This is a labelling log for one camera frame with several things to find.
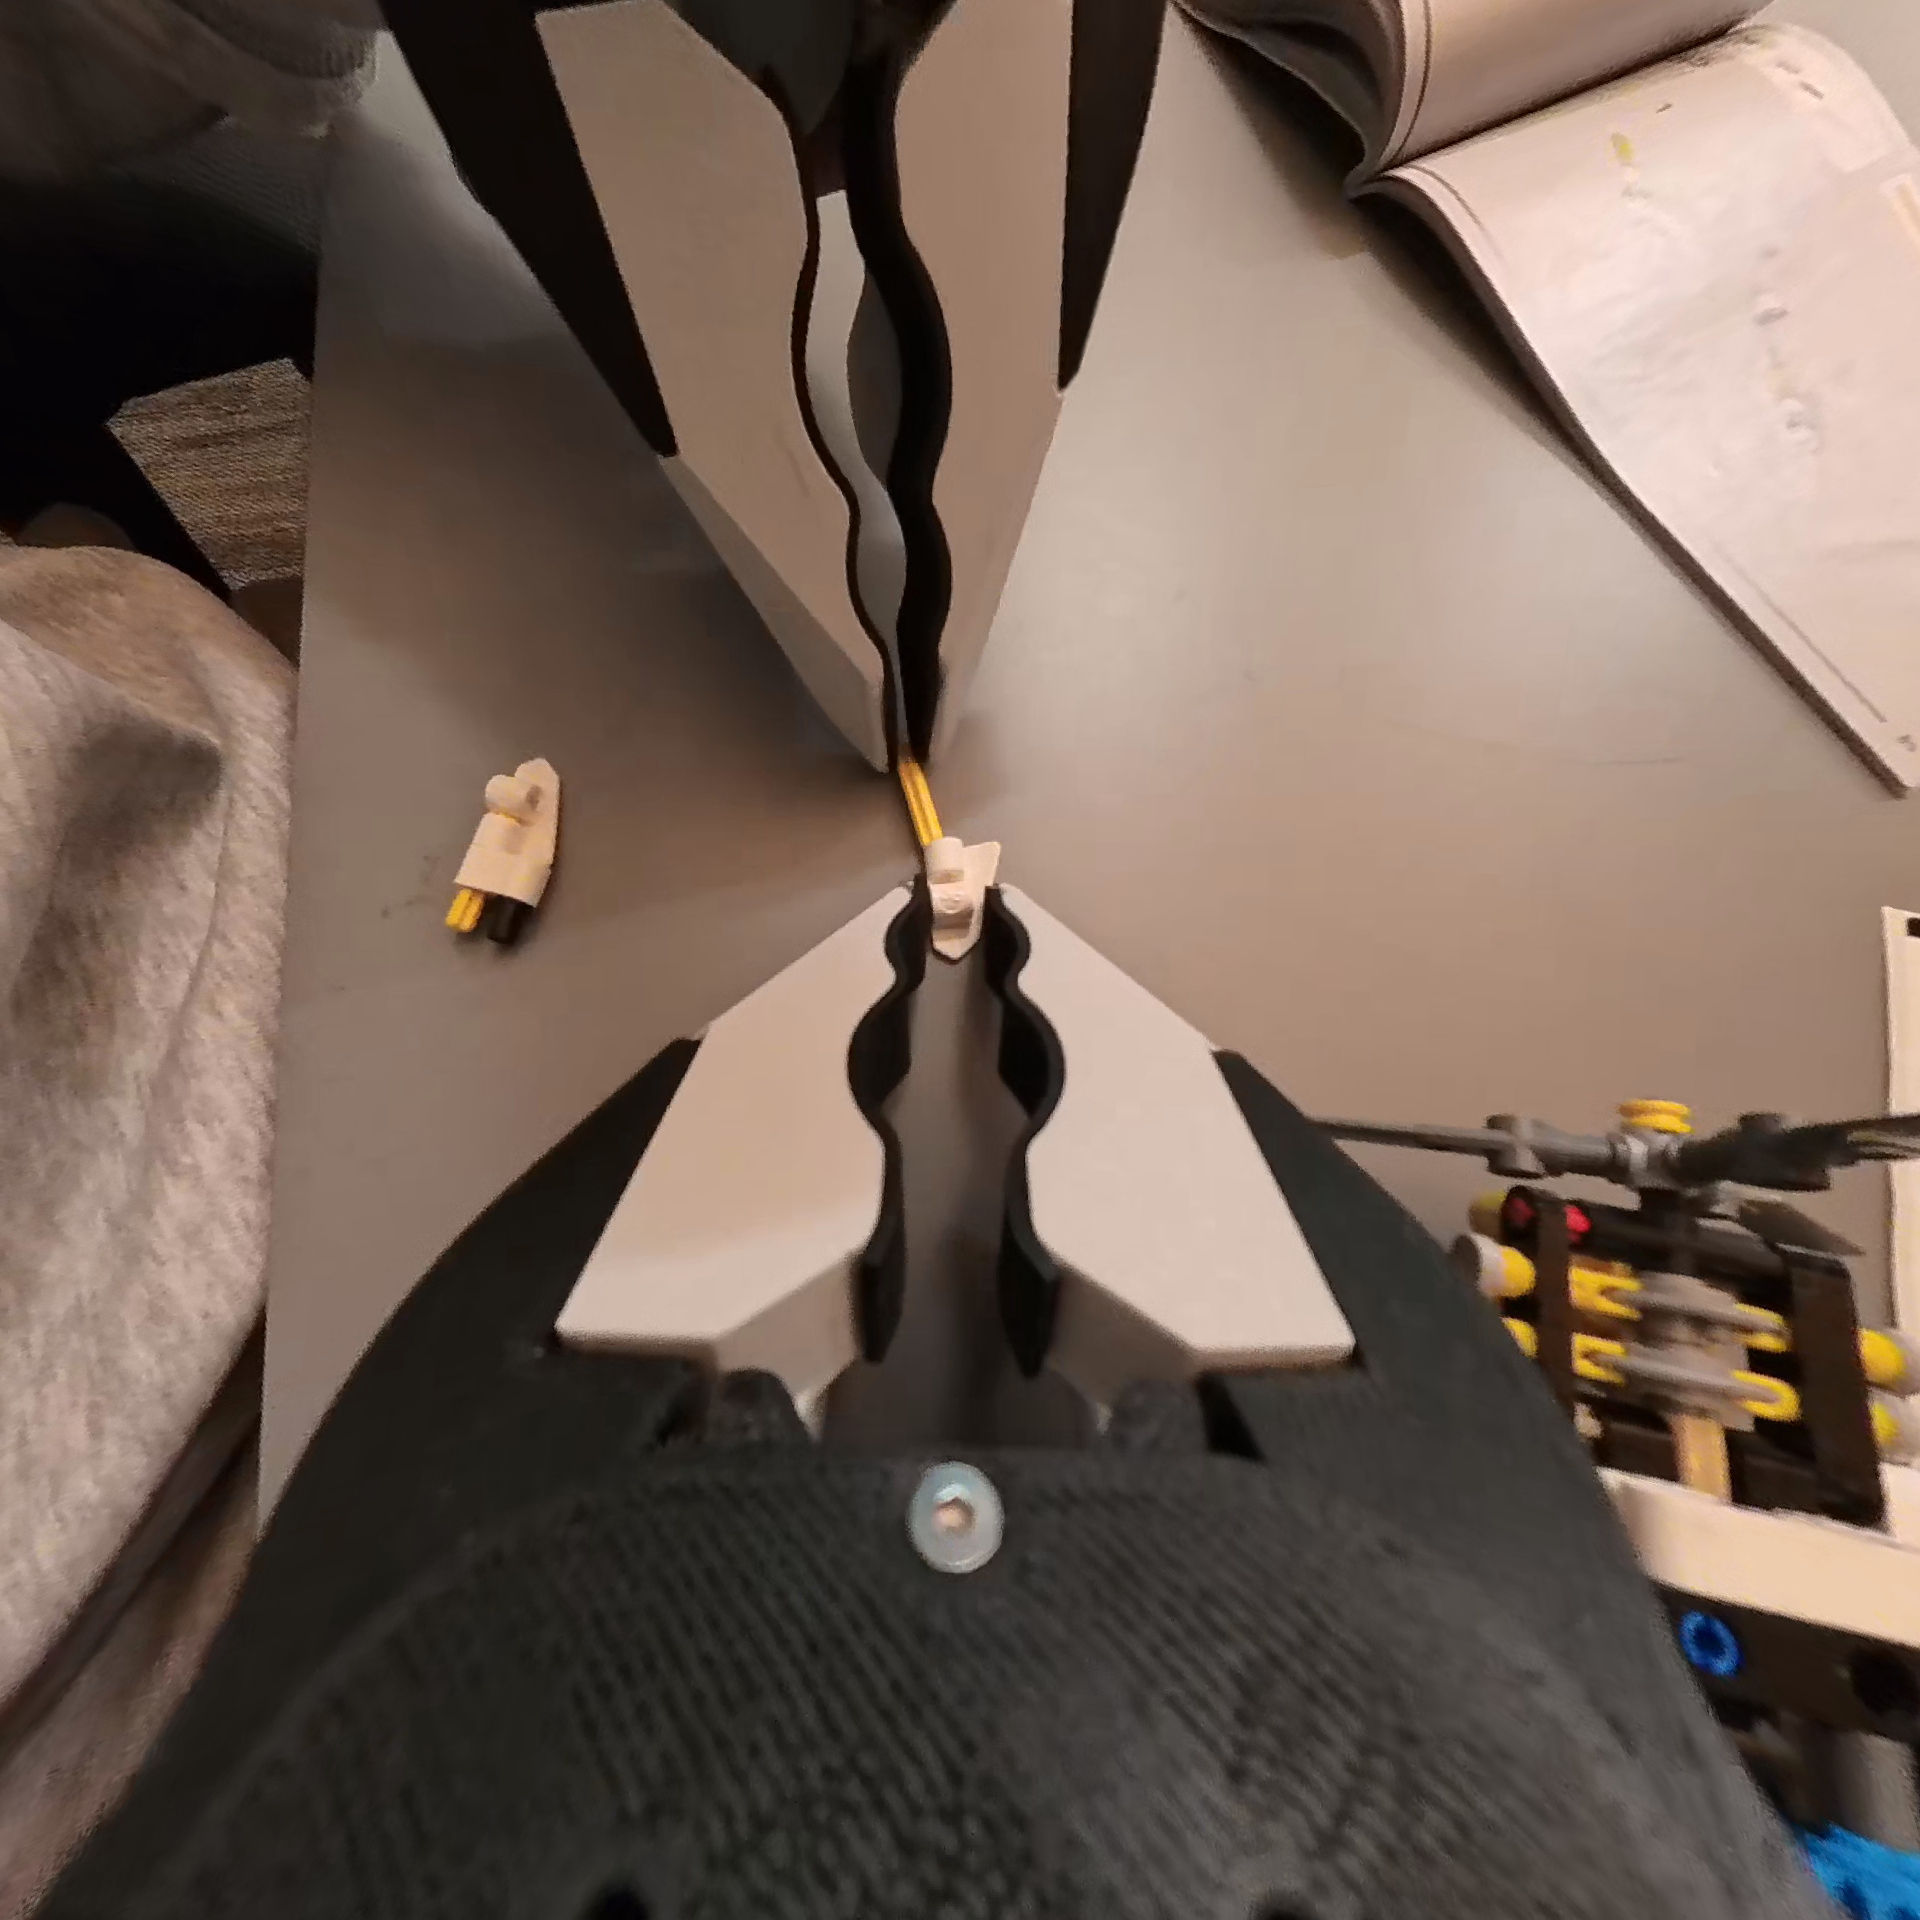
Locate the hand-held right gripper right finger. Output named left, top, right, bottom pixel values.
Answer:
left=982, top=881, right=1363, bottom=1411

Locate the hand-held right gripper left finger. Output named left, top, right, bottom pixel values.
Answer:
left=552, top=879, right=923, bottom=1371

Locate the lego instruction booklet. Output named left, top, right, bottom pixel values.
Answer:
left=1177, top=0, right=1920, bottom=797

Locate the lego plane model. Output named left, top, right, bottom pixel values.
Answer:
left=1318, top=1097, right=1920, bottom=1920

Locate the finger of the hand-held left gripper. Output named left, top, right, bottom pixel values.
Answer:
left=844, top=0, right=1078, bottom=762
left=532, top=0, right=908, bottom=775

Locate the white lego sub-assembly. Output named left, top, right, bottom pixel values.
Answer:
left=444, top=756, right=563, bottom=947

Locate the black office chair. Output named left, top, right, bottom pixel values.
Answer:
left=0, top=134, right=324, bottom=601

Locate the zebra striped sticker sheet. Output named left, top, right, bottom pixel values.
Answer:
left=1879, top=904, right=1920, bottom=1119

